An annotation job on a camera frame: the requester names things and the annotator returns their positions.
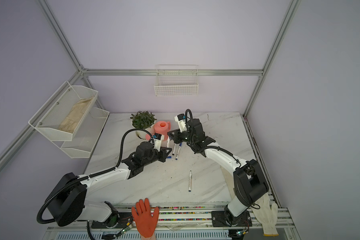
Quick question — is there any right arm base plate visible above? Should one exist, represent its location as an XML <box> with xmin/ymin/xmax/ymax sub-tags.
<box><xmin>211</xmin><ymin>211</ymin><xmax>252</xmax><ymax>227</ymax></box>

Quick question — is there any beige green work glove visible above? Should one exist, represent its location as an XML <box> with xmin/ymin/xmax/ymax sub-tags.
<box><xmin>221</xmin><ymin>167</ymin><xmax>235</xmax><ymax>199</ymax></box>

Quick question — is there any white mesh shelf bin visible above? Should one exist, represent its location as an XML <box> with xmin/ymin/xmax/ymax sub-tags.
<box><xmin>59</xmin><ymin>107</ymin><xmax>110</xmax><ymax>159</ymax></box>
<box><xmin>28</xmin><ymin>81</ymin><xmax>98</xmax><ymax>142</ymax></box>

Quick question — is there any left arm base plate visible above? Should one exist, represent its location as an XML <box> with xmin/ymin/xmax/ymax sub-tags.
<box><xmin>91</xmin><ymin>212</ymin><xmax>133</xmax><ymax>229</ymax></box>

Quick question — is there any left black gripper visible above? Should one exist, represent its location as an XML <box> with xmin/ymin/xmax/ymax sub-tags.
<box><xmin>143</xmin><ymin>146</ymin><xmax>172</xmax><ymax>167</ymax></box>

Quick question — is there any beige glove in shelf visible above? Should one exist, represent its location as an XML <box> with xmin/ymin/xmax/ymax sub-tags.
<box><xmin>58</xmin><ymin>97</ymin><xmax>94</xmax><ymax>134</ymax></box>

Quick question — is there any orange rubber glove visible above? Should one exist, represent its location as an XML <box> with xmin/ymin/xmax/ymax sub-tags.
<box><xmin>131</xmin><ymin>198</ymin><xmax>160</xmax><ymax>240</ymax></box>

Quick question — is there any right black cable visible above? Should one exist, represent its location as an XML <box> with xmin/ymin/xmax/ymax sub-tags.
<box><xmin>184</xmin><ymin>108</ymin><xmax>194</xmax><ymax>133</ymax></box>

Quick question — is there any white lower mesh shelf bin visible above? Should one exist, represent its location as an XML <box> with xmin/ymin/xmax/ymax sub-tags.
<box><xmin>59</xmin><ymin>107</ymin><xmax>110</xmax><ymax>159</ymax></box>

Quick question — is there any white wire wall basket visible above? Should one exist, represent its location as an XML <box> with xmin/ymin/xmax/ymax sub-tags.
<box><xmin>154</xmin><ymin>65</ymin><xmax>199</xmax><ymax>97</ymax></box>

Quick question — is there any pink watering can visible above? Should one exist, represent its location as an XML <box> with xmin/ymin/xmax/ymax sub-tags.
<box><xmin>147</xmin><ymin>121</ymin><xmax>171</xmax><ymax>141</ymax></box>

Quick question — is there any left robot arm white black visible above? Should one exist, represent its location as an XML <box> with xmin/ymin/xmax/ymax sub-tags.
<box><xmin>37</xmin><ymin>142</ymin><xmax>172</xmax><ymax>228</ymax></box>

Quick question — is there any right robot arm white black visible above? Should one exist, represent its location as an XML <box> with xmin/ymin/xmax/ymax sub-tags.
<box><xmin>168</xmin><ymin>114</ymin><xmax>269</xmax><ymax>226</ymax></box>

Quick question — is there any white knit glove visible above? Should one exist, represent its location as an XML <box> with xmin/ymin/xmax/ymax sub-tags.
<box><xmin>251</xmin><ymin>193</ymin><xmax>279</xmax><ymax>237</ymax></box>

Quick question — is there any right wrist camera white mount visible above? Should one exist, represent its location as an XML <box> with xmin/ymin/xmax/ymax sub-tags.
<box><xmin>175</xmin><ymin>114</ymin><xmax>187</xmax><ymax>133</ymax></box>

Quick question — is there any white upper mesh shelf bin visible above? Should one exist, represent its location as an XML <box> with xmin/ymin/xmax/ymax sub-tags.
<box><xmin>28</xmin><ymin>81</ymin><xmax>98</xmax><ymax>142</ymax></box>

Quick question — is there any potted green plant white pot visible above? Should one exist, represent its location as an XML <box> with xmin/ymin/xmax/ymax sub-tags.
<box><xmin>130</xmin><ymin>111</ymin><xmax>157</xmax><ymax>135</ymax></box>

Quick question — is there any left black corrugated cable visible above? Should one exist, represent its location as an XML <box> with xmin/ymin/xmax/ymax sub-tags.
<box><xmin>36</xmin><ymin>128</ymin><xmax>154</xmax><ymax>225</ymax></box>

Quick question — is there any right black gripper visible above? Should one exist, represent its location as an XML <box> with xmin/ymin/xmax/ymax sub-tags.
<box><xmin>167</xmin><ymin>127</ymin><xmax>196</xmax><ymax>145</ymax></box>

